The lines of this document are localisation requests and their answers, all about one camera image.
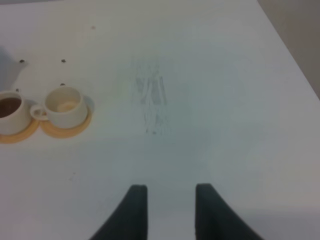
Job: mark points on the left orange cup coaster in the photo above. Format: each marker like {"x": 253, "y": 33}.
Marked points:
{"x": 10, "y": 139}

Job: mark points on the orange cup coaster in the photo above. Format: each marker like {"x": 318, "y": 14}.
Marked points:
{"x": 60, "y": 133}
{"x": 10, "y": 139}

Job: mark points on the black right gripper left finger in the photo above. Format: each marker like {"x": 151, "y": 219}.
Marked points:
{"x": 129, "y": 221}

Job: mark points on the right white teacup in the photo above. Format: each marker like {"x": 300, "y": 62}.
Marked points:
{"x": 64, "y": 107}

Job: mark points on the left white teacup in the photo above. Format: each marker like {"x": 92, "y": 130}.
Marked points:
{"x": 14, "y": 113}

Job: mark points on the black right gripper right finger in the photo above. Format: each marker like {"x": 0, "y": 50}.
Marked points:
{"x": 215, "y": 220}

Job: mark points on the white teacup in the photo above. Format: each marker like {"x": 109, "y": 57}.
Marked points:
{"x": 64, "y": 107}
{"x": 14, "y": 113}

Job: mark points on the right orange cup coaster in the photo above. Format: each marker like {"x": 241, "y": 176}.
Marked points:
{"x": 60, "y": 133}

